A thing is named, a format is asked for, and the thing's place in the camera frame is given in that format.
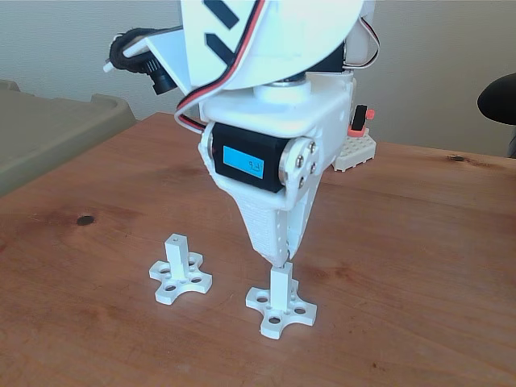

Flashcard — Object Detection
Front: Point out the olive plastic bin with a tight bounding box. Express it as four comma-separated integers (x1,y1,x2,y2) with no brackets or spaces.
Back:
0,79,138,198

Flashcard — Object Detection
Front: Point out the black rounded chair part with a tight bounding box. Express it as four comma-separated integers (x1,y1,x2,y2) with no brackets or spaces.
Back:
476,73,516,126

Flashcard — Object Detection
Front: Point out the white post stand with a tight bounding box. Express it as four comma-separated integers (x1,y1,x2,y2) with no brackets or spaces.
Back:
148,233,214,306
244,262,318,339

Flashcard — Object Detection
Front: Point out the red white black servo cable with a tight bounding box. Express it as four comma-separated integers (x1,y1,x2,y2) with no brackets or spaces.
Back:
354,0,381,70
174,0,268,132

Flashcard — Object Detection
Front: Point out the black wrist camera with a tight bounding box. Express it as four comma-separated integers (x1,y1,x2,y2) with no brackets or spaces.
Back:
108,27,179,96

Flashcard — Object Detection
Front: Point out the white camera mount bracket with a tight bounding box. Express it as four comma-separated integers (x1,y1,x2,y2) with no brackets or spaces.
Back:
102,30,191,94

